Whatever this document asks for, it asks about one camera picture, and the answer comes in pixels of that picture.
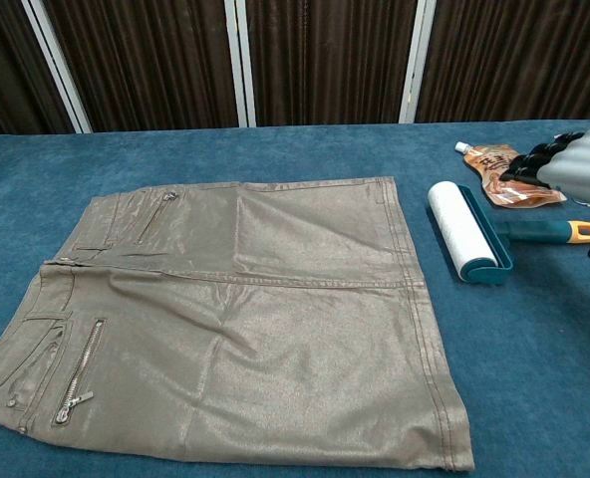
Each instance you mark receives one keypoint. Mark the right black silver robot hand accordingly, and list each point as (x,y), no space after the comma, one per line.
(579,159)

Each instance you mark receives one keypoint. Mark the orange spouted sauce pouch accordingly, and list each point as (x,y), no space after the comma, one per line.
(484,167)

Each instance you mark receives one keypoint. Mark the dark pleated screen panel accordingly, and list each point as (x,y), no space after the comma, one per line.
(330,60)
(11,74)
(514,60)
(150,65)

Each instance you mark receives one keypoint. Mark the brown shiny skirt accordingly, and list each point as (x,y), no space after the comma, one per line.
(275,323)

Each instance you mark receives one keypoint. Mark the blue carpet table cover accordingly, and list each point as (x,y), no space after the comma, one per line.
(125,154)

